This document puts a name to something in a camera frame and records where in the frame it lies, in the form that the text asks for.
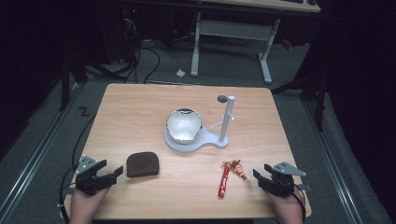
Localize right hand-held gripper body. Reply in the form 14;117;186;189
257;161;307;199

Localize white peg stand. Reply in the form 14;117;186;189
163;95;236;153

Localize metal floor rail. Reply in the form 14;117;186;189
0;83;82;217
302;102;364;224

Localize red keychain with figure charm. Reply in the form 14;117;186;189
218;159;249;199

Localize person's right hand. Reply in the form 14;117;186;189
263;189;304;220

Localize bundle of black floor cables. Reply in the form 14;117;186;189
116;17;162;85

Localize desk with white legs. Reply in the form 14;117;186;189
189;0;321;85

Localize hand-held gripper cable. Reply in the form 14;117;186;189
58;167;78;224
291;182;308;224

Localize white bowl with silver rim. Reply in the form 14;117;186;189
165;107;205;146

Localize right hand-held gripper cable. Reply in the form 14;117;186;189
291;182;308;224

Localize thin black floor cable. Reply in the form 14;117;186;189
71;112;98;171

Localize left hand-held gripper cable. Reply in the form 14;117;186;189
58;167;78;224

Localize person's left hand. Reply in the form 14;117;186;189
70;186;110;219

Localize black metal stand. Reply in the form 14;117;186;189
58;50;90;112
270;73;329;133

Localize brown pouch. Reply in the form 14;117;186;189
125;151;161;178

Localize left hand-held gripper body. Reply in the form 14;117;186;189
74;154;119;197

